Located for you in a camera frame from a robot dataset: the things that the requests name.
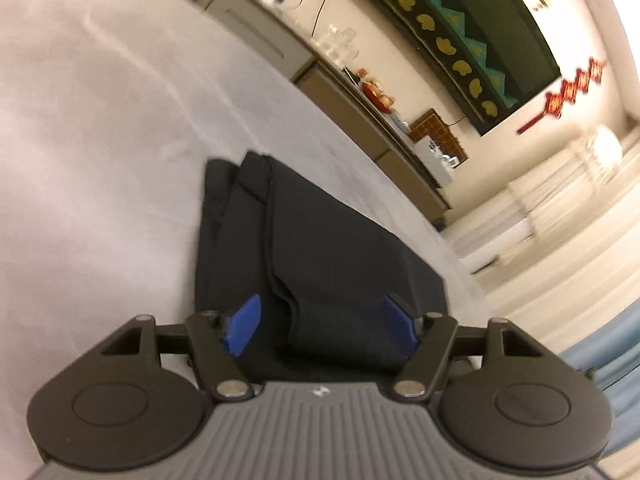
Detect white lace curtain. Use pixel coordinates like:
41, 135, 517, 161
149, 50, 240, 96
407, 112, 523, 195
445, 125, 640, 311

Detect cluster of clear glass cups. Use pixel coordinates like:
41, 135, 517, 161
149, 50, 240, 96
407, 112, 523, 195
312, 22, 361, 63

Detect brown wooden board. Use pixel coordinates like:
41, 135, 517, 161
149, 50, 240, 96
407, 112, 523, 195
410, 107, 468, 161

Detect grey wooden sideboard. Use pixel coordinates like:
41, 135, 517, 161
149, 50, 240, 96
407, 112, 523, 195
205, 0, 451, 233

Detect black pants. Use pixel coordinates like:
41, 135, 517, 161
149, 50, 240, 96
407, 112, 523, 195
192, 150, 448, 381

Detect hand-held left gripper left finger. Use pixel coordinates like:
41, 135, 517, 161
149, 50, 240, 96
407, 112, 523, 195
100, 294, 263, 403

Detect light blue cloth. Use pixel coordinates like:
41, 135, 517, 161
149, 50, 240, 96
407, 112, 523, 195
557, 300, 640, 461

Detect thin dark wall cable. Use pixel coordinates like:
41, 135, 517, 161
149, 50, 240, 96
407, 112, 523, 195
310, 0, 346, 41

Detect red plate of fruit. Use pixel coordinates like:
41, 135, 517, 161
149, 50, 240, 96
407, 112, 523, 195
360, 77, 398, 111

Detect dark patterned wall tapestry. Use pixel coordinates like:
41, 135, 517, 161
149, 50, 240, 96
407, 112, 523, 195
330, 0, 561, 136

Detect grey storage box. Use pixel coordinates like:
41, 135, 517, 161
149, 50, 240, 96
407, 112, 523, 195
415, 135, 458, 188

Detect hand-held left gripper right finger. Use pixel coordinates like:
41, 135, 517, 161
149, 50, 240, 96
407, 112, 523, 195
384, 295, 546, 401

